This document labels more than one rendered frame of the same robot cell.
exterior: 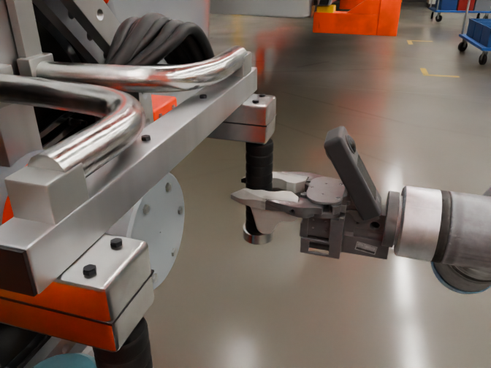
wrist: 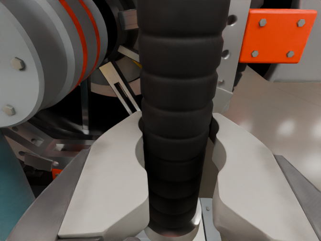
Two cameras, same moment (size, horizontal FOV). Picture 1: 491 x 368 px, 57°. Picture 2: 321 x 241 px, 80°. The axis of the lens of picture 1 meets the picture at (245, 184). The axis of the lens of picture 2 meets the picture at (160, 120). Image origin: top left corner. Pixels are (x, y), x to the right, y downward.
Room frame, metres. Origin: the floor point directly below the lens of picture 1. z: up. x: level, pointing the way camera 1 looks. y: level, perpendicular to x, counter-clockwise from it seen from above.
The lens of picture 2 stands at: (0.51, -0.10, 0.89)
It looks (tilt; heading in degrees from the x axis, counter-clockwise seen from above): 31 degrees down; 75
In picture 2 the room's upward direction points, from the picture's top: straight up
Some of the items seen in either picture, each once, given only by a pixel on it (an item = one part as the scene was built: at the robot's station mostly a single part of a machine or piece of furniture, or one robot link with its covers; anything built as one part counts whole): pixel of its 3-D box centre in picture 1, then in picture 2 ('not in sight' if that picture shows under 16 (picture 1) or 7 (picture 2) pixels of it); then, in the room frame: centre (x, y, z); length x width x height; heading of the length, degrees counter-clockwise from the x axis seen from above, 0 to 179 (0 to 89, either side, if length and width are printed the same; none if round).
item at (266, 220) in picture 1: (264, 213); (123, 183); (0.51, -0.02, 0.80); 0.09 x 0.03 x 0.06; 84
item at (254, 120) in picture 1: (237, 115); not in sight; (0.55, 0.01, 0.93); 0.09 x 0.05 x 0.05; 73
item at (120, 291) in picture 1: (70, 280); not in sight; (0.22, 0.11, 0.93); 0.09 x 0.05 x 0.05; 73
